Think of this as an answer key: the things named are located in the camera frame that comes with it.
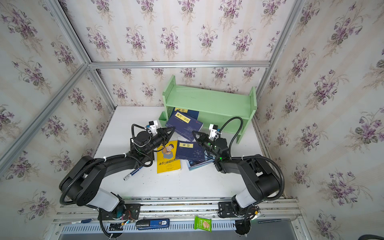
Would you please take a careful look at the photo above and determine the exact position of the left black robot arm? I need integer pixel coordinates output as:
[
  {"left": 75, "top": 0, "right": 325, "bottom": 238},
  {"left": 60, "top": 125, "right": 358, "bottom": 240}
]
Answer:
[{"left": 59, "top": 124, "right": 176, "bottom": 212}]

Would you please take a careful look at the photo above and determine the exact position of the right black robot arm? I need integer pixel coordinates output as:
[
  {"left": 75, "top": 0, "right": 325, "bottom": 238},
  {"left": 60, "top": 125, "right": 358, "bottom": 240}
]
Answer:
[{"left": 192, "top": 117, "right": 285, "bottom": 220}]

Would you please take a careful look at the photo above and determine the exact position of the black book with antlers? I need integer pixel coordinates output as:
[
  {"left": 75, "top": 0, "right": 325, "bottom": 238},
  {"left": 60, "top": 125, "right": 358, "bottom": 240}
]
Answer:
[{"left": 129, "top": 138, "right": 155, "bottom": 168}]

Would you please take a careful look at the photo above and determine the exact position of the navy book yellow label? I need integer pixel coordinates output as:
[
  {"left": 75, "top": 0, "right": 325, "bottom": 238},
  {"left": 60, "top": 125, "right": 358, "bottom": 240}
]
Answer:
[{"left": 176, "top": 141, "right": 206, "bottom": 162}]

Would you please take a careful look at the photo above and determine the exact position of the yellow cartoon book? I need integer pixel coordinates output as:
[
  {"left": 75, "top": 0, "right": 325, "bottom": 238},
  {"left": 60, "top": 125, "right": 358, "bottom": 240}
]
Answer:
[{"left": 157, "top": 141, "right": 181, "bottom": 174}]

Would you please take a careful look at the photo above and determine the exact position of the white blue magazine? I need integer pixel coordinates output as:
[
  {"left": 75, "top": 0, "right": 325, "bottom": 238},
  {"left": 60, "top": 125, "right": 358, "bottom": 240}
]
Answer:
[{"left": 184, "top": 149, "right": 214, "bottom": 171}]

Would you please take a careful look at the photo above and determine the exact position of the green two-tier shelf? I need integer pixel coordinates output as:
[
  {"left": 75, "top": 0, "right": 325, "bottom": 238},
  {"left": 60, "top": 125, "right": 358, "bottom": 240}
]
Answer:
[{"left": 159, "top": 75, "right": 257, "bottom": 143}]

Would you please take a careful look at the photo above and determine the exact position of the blue white marker pen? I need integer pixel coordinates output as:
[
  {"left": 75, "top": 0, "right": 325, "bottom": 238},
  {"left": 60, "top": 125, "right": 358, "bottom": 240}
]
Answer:
[{"left": 123, "top": 167, "right": 143, "bottom": 181}]

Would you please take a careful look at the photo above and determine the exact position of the green snack packet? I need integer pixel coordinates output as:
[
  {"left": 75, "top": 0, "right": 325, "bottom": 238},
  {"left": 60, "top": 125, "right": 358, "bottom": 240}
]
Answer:
[{"left": 194, "top": 216, "right": 212, "bottom": 233}]

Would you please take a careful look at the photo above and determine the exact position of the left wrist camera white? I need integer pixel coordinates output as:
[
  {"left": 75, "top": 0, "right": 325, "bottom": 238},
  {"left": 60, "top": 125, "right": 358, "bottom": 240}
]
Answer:
[{"left": 146, "top": 121, "right": 159, "bottom": 136}]

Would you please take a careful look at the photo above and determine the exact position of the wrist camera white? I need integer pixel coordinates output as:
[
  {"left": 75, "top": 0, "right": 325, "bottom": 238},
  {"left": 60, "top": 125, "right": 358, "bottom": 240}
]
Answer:
[
  {"left": 209, "top": 124, "right": 219, "bottom": 140},
  {"left": 146, "top": 121, "right": 159, "bottom": 136}
]

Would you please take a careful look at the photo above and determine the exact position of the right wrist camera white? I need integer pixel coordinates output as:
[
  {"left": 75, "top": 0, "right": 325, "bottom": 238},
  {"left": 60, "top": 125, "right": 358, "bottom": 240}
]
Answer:
[{"left": 209, "top": 124, "right": 219, "bottom": 140}]

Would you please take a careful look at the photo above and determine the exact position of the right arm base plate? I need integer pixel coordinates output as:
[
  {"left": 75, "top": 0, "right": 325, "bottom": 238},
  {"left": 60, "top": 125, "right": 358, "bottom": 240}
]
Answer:
[{"left": 218, "top": 202, "right": 260, "bottom": 220}]

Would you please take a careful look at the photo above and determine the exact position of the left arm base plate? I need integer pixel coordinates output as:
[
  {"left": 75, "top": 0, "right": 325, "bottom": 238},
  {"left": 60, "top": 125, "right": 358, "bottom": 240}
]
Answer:
[{"left": 98, "top": 204, "right": 142, "bottom": 221}]

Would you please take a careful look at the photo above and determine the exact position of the blue black device on rail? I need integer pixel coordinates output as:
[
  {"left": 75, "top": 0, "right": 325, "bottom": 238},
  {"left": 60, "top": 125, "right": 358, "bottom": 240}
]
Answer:
[{"left": 136, "top": 219, "right": 170, "bottom": 231}]

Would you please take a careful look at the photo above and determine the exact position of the blue screwdriver on rail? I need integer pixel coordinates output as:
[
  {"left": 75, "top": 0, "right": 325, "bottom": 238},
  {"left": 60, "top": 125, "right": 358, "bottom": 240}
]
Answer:
[{"left": 59, "top": 218, "right": 94, "bottom": 226}]

